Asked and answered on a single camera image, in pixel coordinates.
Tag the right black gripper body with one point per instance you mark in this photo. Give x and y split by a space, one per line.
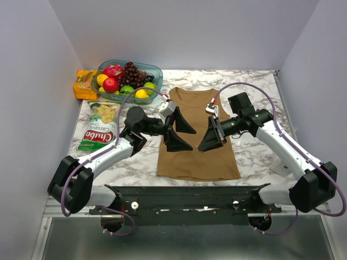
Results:
218 126

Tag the brown clothing garment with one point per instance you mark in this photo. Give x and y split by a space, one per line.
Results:
215 165

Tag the white bottle black cap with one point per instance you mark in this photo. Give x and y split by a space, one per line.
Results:
279 167

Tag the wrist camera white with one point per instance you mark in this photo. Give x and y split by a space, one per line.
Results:
166 109
212 109

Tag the clear teal fruit bowl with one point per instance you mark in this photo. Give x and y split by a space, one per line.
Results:
154 70

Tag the purple grape bunch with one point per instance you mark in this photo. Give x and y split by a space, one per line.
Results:
134 77

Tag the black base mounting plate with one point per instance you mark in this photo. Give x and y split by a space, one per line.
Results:
174 206

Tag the yellow lemon front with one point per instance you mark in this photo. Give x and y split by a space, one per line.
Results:
141 94

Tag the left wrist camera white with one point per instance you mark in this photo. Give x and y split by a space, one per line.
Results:
166 109

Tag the yellow lemon left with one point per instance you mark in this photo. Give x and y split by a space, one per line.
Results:
101 78

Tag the yellow lemon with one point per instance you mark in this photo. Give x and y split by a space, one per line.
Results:
141 94
101 78

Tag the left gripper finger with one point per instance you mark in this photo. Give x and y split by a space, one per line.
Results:
179 145
181 124

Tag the red dragon fruit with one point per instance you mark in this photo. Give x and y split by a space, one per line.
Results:
114 71

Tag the green cassava chips bag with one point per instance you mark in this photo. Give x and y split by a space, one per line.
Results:
101 129

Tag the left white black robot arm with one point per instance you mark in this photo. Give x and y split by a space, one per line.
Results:
72 184

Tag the green lime right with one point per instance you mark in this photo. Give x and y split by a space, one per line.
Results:
150 88

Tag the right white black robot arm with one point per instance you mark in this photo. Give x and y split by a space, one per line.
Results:
314 179

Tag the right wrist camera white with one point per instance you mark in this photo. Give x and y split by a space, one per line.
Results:
212 109

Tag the orange snack packet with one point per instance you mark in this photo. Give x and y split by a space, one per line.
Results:
83 85

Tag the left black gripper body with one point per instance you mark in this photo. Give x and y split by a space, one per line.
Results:
168 122

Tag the red apple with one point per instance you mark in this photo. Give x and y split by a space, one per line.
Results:
110 85

